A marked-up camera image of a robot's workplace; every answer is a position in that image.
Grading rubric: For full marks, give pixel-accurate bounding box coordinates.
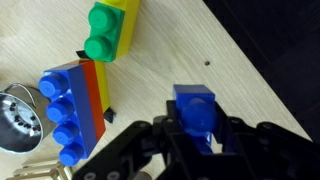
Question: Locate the small blue building block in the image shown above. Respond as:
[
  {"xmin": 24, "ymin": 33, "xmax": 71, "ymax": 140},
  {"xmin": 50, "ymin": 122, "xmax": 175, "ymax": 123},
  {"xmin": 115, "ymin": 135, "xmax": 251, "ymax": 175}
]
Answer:
[{"xmin": 172, "ymin": 83, "xmax": 218, "ymax": 154}]

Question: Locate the green building block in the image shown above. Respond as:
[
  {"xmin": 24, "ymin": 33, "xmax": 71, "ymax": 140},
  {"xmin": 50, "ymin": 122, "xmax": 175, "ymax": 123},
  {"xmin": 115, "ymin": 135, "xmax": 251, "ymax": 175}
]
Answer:
[{"xmin": 83, "ymin": 1, "xmax": 126, "ymax": 63}]

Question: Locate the metal bowl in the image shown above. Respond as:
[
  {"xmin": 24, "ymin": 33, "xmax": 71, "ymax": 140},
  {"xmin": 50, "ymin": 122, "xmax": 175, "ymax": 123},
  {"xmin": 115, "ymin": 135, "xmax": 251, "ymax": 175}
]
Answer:
[{"xmin": 0, "ymin": 83, "xmax": 56, "ymax": 155}]

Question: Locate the long blue building block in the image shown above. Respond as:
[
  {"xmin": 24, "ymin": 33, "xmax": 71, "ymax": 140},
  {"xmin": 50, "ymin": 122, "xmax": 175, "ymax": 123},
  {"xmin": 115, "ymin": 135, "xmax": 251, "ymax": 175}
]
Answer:
[{"xmin": 37, "ymin": 63, "xmax": 101, "ymax": 167}]

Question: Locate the thin yellow building block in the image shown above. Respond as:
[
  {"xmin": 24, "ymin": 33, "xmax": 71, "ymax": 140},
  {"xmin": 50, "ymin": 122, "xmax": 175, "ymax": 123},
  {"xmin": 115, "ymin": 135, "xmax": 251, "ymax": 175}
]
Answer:
[{"xmin": 93, "ymin": 60, "xmax": 112, "ymax": 114}]

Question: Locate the small wooden crate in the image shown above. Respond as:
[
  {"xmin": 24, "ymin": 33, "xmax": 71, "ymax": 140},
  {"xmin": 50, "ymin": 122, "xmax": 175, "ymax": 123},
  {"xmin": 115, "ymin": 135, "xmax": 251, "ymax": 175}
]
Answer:
[{"xmin": 13, "ymin": 159, "xmax": 74, "ymax": 180}]

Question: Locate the black clip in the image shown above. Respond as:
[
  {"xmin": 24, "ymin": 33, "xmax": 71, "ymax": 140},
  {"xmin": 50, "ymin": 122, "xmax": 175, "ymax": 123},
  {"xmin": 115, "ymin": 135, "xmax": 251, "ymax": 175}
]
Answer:
[
  {"xmin": 75, "ymin": 49, "xmax": 87, "ymax": 59},
  {"xmin": 103, "ymin": 107, "xmax": 117, "ymax": 124}
]

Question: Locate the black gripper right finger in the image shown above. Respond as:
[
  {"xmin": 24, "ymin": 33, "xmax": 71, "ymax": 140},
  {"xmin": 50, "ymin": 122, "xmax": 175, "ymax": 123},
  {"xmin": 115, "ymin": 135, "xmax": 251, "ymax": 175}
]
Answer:
[{"xmin": 211, "ymin": 101, "xmax": 268, "ymax": 180}]

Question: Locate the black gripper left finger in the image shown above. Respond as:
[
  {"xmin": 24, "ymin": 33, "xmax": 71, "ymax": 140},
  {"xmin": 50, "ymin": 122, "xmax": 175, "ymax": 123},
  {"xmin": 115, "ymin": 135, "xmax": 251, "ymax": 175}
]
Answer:
[{"xmin": 151, "ymin": 99, "xmax": 201, "ymax": 180}]

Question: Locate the red building block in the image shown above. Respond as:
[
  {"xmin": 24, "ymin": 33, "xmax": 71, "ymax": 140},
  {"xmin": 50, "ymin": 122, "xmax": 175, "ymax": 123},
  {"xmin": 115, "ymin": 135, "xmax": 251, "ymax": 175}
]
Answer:
[{"xmin": 68, "ymin": 59, "xmax": 107, "ymax": 143}]

